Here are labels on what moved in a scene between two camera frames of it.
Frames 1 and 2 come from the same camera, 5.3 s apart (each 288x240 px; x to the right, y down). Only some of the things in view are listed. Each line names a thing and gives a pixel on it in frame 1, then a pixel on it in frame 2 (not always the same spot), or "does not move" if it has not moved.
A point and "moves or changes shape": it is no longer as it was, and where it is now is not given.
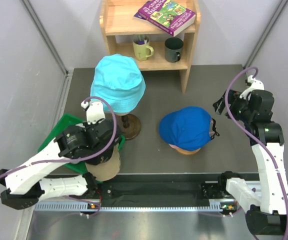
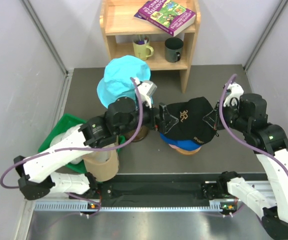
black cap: (83, 154) → (190, 125)
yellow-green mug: (142, 49) does not move
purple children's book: (165, 15) does not move
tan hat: (107, 169) does not move
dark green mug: (173, 47) does not move
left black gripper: (89, 126) → (164, 126)
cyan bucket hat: (118, 78) moves or changes shape
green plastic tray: (68, 120) does not move
